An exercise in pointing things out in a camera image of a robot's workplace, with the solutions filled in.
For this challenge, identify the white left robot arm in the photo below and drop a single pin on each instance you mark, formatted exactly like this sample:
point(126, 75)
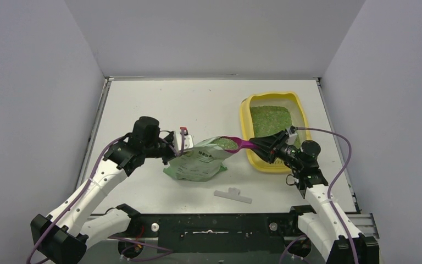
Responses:
point(66, 233)

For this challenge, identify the white bag sealing clip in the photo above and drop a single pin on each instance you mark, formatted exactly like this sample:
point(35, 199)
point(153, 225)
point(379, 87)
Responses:
point(233, 194)

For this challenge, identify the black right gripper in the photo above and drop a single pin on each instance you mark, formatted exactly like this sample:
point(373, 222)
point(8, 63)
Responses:
point(274, 146)

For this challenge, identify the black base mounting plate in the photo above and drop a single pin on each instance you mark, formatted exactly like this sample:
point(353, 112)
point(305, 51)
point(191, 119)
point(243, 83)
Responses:
point(216, 233)

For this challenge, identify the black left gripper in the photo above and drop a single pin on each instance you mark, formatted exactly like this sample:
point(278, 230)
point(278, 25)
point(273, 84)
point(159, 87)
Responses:
point(172, 154)

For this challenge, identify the yellow litter box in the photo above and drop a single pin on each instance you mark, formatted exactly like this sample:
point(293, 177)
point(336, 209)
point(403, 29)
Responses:
point(291, 102)

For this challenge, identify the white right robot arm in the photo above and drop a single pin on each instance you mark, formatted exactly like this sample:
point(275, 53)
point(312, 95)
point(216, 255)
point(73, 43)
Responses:
point(325, 224)

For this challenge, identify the magenta plastic scoop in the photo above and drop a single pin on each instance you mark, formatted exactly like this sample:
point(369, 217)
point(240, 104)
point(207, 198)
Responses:
point(238, 144)

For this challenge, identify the green litter in box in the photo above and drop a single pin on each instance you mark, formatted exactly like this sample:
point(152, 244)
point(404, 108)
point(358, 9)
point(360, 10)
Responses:
point(269, 120)

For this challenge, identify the green cat litter bag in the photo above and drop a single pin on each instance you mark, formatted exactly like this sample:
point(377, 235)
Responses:
point(202, 163)

